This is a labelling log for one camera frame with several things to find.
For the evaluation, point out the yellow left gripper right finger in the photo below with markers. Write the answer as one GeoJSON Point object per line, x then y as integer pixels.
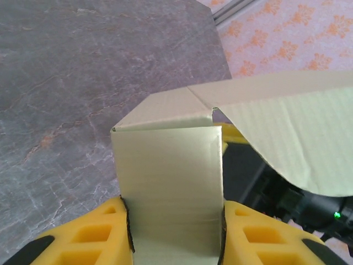
{"type": "Point", "coordinates": [262, 237]}

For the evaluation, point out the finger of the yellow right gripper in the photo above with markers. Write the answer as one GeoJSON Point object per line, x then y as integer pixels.
{"type": "Point", "coordinates": [231, 135]}

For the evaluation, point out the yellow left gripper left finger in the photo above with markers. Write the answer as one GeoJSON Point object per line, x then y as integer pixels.
{"type": "Point", "coordinates": [91, 234]}

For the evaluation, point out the aluminium corner post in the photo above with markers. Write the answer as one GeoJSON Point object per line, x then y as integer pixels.
{"type": "Point", "coordinates": [231, 11]}

